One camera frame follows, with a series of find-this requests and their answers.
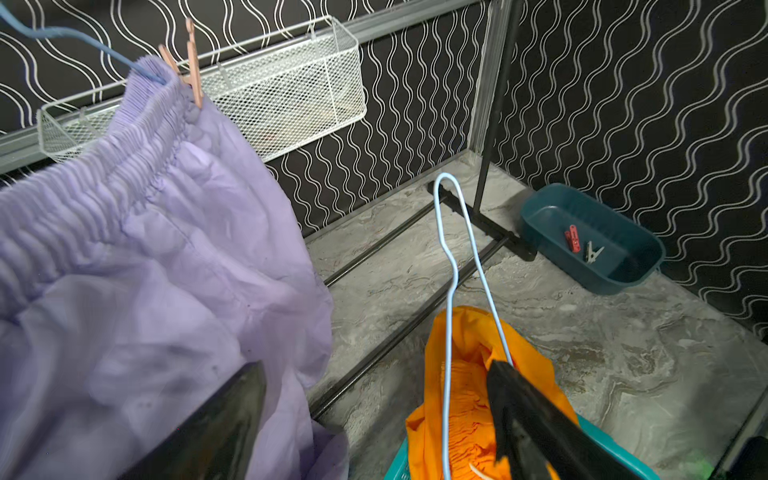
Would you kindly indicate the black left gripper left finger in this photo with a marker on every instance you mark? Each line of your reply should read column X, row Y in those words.
column 217, row 440

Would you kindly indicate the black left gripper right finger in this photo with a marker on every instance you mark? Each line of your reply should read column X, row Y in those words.
column 537, row 439

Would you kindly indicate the black clothes rack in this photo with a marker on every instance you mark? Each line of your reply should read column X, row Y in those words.
column 507, row 23

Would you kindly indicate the peach clothespin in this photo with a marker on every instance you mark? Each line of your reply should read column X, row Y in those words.
column 193, row 77

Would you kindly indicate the teal plastic basket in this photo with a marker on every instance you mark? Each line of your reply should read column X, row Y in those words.
column 399, row 468

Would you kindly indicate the red clothespin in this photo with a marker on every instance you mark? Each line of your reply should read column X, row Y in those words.
column 573, row 239

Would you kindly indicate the white clothespin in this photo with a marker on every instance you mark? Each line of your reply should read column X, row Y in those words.
column 592, row 253

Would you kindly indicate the lilac shorts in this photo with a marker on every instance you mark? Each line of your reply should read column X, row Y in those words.
column 140, row 277

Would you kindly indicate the dark teal plastic bin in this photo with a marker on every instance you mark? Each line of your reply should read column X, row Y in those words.
column 631, row 252

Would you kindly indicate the orange shorts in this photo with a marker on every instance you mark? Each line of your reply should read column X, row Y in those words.
column 472, row 443

